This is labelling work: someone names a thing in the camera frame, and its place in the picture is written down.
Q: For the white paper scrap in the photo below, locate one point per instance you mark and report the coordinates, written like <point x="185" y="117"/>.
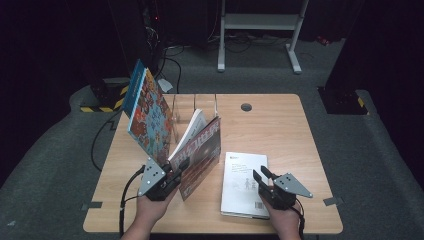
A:
<point x="166" y="86"/>

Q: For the white metal stand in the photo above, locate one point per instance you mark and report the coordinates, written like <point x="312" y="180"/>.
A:
<point x="260" y="21"/>

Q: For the dark glossy magazine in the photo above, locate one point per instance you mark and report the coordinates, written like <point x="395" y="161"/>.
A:
<point x="203" y="153"/>

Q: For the white book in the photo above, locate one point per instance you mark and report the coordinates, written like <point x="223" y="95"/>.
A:
<point x="241" y="186"/>

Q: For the light blue picture book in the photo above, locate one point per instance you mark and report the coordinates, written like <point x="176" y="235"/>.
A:
<point x="153" y="123"/>

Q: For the clear acrylic book rack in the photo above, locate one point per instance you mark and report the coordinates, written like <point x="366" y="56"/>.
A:
<point x="186" y="106"/>

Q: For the grey tape piece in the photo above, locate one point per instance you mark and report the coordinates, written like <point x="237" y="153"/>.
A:
<point x="333" y="201"/>
<point x="92" y="206"/>

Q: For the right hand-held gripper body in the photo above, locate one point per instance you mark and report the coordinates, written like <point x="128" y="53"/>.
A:
<point x="283" y="196"/>

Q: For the black yellow striped stand base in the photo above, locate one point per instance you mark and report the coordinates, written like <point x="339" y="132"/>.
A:
<point x="106" y="96"/>

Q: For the person's right hand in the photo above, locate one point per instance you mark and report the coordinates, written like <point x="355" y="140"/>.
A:
<point x="285" y="223"/>

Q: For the black stand base yellow mark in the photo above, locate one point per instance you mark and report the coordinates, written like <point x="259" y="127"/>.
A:
<point x="343" y="103"/>

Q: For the dark computer tower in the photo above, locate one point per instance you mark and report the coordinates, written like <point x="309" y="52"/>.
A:
<point x="150" y="33"/>

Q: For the dark blue picture book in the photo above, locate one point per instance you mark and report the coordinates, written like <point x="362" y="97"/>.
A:
<point x="135" y="86"/>

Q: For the small red object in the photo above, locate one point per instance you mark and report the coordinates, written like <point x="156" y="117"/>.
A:
<point x="323" y="40"/>

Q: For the person's left hand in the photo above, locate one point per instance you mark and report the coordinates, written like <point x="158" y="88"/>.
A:
<point x="153" y="211"/>

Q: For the small grey floor scrap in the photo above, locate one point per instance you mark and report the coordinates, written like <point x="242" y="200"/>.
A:
<point x="11" y="223"/>

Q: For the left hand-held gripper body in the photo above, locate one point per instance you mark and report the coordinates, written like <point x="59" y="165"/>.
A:
<point x="156" y="186"/>

